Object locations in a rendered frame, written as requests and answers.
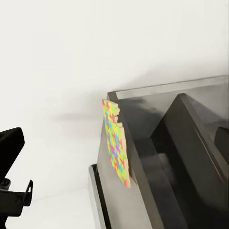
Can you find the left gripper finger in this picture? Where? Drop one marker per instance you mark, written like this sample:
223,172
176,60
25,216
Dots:
27,196

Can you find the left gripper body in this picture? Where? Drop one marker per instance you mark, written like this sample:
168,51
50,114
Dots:
10,206

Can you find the jigsaw puzzle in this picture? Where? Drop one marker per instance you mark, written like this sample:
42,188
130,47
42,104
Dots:
116,141

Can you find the desk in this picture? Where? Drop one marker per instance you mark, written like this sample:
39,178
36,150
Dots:
179,179

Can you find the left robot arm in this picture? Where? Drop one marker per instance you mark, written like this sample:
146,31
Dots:
12,203

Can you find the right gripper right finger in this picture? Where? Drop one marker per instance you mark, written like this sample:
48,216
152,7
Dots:
221,141

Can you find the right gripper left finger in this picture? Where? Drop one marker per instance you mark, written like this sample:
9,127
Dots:
11,143

